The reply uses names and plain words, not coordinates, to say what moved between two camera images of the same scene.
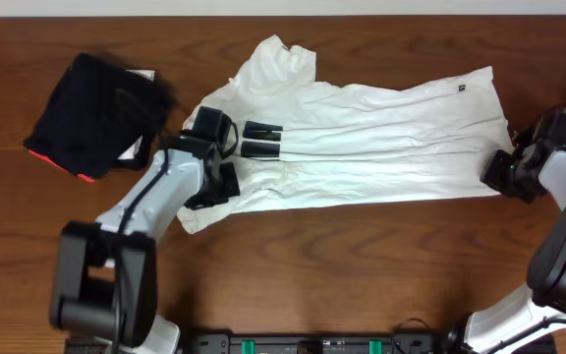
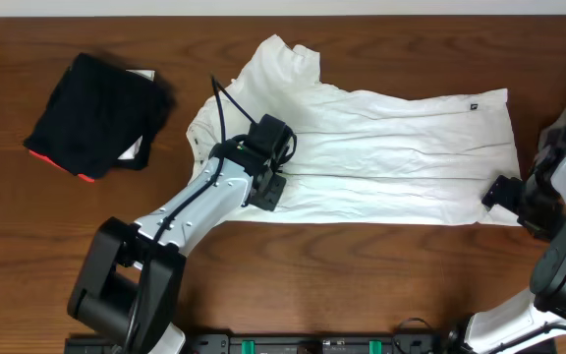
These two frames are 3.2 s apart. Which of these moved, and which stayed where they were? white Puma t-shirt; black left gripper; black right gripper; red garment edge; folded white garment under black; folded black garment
Moved: black left gripper; black right gripper; white Puma t-shirt
Stayed: folded black garment; red garment edge; folded white garment under black
